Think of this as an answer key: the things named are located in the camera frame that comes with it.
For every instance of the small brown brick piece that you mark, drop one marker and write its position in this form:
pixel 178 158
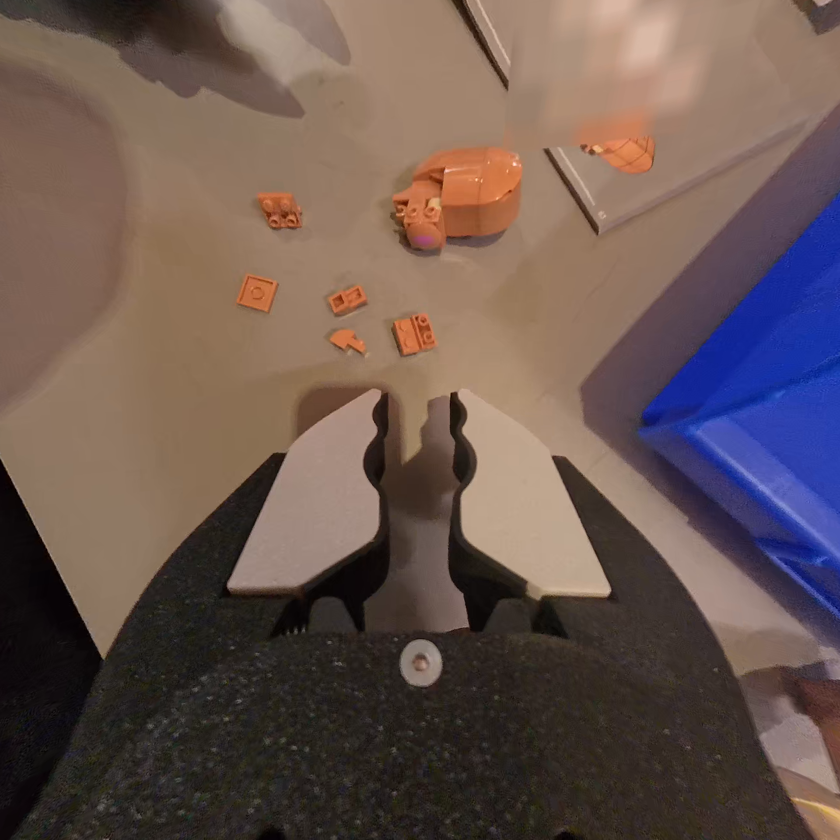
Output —
pixel 349 341
pixel 347 301

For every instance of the large blue storage bin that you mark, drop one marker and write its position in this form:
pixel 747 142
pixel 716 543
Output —
pixel 775 381

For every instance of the round brown brick assembly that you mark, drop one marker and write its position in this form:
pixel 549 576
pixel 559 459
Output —
pixel 460 190

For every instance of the grey desk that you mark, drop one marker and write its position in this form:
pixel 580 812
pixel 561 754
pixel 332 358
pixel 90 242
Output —
pixel 158 394

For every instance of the square brown brick plate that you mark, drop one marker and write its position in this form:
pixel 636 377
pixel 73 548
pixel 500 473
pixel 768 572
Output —
pixel 257 292

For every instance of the small brown brick plate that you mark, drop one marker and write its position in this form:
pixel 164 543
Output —
pixel 278 210

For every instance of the brown two-stud brick plate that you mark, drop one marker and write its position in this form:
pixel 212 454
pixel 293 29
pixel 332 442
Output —
pixel 414 334

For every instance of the grey instruction booklet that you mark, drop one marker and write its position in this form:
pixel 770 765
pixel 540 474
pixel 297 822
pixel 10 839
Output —
pixel 709 171

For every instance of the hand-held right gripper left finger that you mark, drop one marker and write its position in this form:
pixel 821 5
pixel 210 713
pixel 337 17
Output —
pixel 309 512

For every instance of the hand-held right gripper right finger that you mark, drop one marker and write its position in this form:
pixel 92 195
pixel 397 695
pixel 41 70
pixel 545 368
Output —
pixel 532 512

